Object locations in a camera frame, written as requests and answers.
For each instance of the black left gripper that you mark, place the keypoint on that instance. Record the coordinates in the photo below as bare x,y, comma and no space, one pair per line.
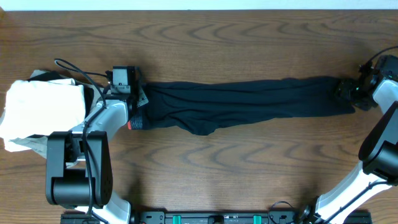
137,101

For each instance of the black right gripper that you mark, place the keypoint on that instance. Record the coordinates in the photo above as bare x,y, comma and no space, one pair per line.
354,91

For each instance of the dark teal athletic pants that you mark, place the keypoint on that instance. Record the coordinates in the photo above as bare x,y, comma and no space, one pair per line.
202,108

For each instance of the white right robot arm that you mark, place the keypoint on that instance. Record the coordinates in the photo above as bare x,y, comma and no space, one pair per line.
376,170

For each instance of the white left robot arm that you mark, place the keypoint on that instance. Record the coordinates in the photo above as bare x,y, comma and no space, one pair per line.
78,170

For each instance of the black folded garment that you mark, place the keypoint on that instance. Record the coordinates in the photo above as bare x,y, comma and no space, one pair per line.
88,96

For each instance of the white folded garment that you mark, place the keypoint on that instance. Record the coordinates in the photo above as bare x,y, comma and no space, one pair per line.
15,111

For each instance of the beige folded garment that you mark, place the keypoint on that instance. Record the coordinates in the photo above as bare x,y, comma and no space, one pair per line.
39,143

